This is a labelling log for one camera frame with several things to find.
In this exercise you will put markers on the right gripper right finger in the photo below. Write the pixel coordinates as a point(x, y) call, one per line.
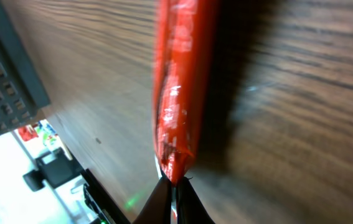
point(190, 209)

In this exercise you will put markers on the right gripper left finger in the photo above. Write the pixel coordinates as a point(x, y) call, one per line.
point(157, 209)

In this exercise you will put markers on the red stick packet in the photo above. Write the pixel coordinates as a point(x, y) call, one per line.
point(182, 58)

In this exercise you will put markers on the dark grey plastic basket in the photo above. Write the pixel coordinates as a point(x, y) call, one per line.
point(22, 93)

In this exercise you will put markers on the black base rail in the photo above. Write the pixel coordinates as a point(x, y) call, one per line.
point(99, 201)

